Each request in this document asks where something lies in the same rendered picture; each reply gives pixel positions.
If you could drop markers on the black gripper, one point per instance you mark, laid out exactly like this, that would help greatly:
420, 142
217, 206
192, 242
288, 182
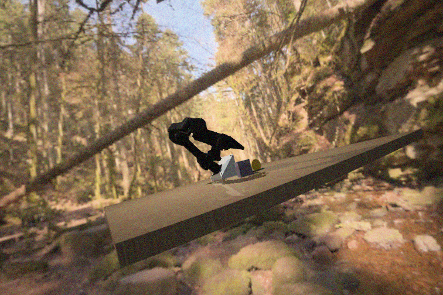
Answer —
222, 141

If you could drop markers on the gold coin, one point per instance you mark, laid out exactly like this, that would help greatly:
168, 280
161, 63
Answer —
255, 164

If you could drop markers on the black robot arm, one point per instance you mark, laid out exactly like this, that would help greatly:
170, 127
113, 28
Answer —
179, 134

